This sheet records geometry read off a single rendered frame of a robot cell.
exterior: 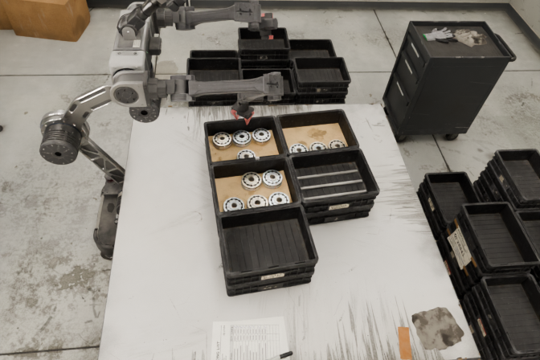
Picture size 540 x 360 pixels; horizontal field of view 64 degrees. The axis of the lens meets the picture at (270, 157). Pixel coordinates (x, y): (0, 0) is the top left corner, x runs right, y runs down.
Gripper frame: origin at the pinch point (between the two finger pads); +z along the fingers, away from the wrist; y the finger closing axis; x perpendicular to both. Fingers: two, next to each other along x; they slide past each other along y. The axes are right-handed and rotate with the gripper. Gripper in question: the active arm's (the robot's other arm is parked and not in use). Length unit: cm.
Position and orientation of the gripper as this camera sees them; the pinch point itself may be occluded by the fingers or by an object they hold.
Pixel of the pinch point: (242, 120)
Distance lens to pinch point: 227.7
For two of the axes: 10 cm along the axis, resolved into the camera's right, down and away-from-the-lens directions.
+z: -0.7, 6.4, 7.7
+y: -8.6, -4.3, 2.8
